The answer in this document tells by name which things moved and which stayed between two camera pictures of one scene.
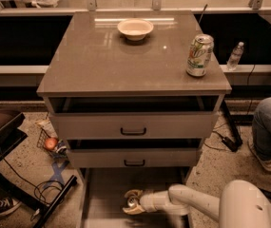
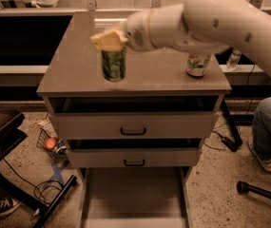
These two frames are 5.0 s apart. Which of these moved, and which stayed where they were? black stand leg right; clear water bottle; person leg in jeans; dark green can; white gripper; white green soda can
Moved: dark green can; white gripper
Stayed: white green soda can; black stand leg right; clear water bottle; person leg in jeans
